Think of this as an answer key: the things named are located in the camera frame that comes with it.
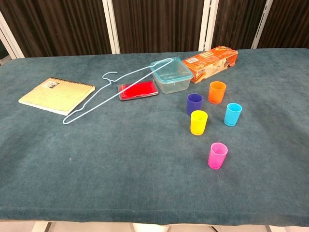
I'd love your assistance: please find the dark folding screen white frame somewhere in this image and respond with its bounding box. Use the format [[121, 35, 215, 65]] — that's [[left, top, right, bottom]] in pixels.
[[0, 0, 309, 60]]

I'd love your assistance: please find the light blue wire hanger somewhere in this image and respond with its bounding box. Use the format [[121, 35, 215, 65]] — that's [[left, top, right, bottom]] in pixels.
[[62, 58, 174, 125]]

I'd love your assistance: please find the tan spiral notebook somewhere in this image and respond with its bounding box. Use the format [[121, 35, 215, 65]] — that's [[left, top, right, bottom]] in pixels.
[[18, 77, 96, 116]]

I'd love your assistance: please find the red ink pad case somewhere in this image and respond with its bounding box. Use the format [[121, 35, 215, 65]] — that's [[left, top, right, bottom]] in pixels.
[[117, 80, 159, 102]]

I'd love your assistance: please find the orange plastic cup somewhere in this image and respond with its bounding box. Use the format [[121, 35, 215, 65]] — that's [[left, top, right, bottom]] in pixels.
[[208, 81, 227, 104]]

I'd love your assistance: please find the yellow plastic cup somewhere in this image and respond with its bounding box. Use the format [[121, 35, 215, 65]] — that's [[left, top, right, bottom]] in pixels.
[[190, 110, 208, 136]]

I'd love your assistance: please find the light blue plastic cup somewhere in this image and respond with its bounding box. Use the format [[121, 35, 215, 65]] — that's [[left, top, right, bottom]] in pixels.
[[224, 102, 243, 127]]

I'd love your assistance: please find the teal tablecloth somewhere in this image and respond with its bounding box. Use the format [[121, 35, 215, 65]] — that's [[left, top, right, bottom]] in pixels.
[[0, 49, 309, 227]]

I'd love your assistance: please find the clear container teal rim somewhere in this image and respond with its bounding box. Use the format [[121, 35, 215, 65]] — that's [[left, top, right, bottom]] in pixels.
[[150, 57, 194, 94]]

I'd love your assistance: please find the pink plastic cup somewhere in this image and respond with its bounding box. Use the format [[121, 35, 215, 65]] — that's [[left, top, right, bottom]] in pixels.
[[208, 142, 228, 170]]

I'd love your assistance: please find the dark blue plastic cup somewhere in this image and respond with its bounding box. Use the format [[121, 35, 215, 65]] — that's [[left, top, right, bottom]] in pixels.
[[186, 93, 204, 116]]

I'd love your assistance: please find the orange cardboard box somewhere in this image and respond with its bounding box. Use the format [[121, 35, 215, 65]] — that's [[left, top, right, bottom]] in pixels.
[[182, 45, 239, 85]]

